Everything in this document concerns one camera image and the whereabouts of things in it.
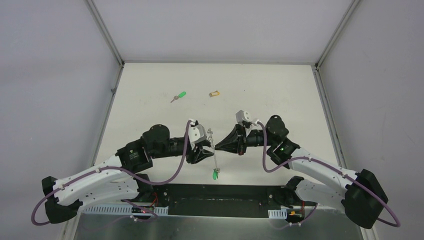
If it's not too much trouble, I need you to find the left aluminium frame post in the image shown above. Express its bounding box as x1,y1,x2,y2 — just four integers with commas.
62,0,125,240

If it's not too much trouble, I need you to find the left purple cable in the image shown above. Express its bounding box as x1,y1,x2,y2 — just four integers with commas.
31,119,194,227

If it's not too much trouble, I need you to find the white cable duct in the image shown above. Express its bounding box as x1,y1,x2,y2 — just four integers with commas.
267,208,288,220
82,204,152,216

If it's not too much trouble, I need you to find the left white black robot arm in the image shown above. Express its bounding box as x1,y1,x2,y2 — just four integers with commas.
40,120,214,224

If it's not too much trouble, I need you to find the left white cable duct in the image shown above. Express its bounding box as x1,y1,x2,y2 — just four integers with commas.
82,204,152,216

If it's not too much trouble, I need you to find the large wire keyring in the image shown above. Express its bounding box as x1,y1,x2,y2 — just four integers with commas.
206,128,220,173

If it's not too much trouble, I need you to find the aluminium frame post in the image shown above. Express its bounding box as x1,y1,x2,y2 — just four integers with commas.
62,0,125,240
311,0,379,240

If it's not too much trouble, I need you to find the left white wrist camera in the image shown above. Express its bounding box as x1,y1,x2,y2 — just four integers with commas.
188,119,207,145

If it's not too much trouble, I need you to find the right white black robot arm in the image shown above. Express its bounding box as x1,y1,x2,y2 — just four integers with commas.
215,111,389,229

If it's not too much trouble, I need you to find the right white cable duct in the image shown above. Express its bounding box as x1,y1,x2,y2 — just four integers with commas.
267,208,288,220

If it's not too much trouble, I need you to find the right aluminium frame post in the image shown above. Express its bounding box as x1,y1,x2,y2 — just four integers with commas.
311,0,379,240

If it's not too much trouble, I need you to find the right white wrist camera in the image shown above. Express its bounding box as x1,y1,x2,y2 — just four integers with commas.
235,110,253,128

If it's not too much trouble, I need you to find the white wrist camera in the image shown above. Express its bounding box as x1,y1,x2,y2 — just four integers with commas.
235,110,253,128
188,119,207,145

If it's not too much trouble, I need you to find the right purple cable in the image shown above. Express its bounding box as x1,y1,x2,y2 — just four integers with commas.
256,121,402,229

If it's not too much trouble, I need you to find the purple cable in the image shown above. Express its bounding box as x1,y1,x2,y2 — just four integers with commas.
256,121,402,229
31,119,194,227

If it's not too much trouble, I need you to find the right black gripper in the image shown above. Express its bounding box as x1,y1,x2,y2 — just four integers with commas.
214,123,276,156

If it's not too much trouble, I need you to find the green tagged loose key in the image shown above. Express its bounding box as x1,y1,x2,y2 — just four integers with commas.
170,91,187,103

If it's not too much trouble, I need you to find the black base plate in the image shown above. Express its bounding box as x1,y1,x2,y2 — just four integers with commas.
132,183,302,218

